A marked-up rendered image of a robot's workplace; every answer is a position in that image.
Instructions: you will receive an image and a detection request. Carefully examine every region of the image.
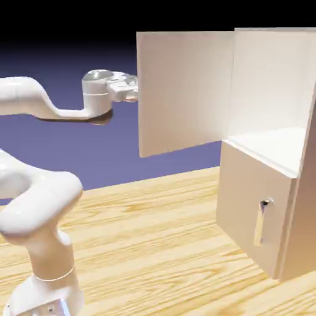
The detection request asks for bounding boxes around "white cabinet door without handle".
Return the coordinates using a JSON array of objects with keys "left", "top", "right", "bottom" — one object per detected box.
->
[{"left": 136, "top": 30, "right": 236, "bottom": 159}]

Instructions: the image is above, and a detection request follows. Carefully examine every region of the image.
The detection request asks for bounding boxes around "white cabinet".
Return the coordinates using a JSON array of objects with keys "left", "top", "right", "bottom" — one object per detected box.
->
[{"left": 215, "top": 27, "right": 316, "bottom": 284}]

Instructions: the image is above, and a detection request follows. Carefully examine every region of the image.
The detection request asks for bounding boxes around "white cabinet door with handle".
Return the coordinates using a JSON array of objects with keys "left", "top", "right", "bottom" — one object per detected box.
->
[{"left": 215, "top": 141, "right": 299, "bottom": 280}]

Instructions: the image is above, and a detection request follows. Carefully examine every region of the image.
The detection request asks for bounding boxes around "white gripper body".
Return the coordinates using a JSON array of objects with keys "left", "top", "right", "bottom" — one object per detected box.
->
[{"left": 108, "top": 81, "right": 139, "bottom": 102}]

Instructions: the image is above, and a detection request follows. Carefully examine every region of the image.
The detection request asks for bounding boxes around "curved metal door handle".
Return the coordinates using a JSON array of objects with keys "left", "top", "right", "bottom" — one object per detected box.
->
[{"left": 253, "top": 197, "right": 275, "bottom": 247}]

